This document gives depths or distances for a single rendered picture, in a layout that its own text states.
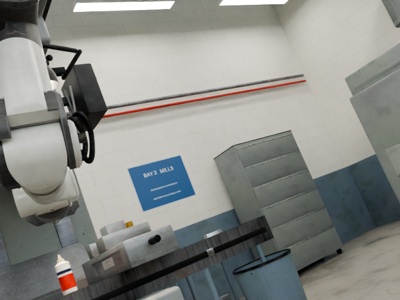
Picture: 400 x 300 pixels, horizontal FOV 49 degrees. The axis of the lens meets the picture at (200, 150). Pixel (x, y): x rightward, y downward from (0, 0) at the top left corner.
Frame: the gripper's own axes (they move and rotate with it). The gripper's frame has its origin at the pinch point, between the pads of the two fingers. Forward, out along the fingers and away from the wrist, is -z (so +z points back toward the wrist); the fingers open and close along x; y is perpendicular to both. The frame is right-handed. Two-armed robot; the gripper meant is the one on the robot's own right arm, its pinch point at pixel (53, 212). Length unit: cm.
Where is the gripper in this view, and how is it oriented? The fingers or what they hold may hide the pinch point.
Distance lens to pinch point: 120.3
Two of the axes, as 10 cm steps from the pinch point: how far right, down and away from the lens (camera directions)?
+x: -8.9, 2.9, -3.4
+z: 2.5, -3.0, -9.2
